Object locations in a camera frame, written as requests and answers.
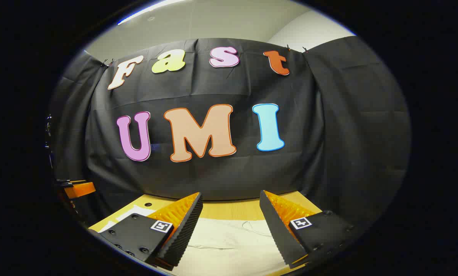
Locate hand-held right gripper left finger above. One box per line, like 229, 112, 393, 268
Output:
98, 192, 204, 271

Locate white jeans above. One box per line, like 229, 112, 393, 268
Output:
98, 205, 291, 276

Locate black backdrop cloth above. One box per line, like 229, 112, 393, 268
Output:
49, 36, 411, 230

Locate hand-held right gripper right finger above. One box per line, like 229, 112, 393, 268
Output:
259, 190, 356, 269

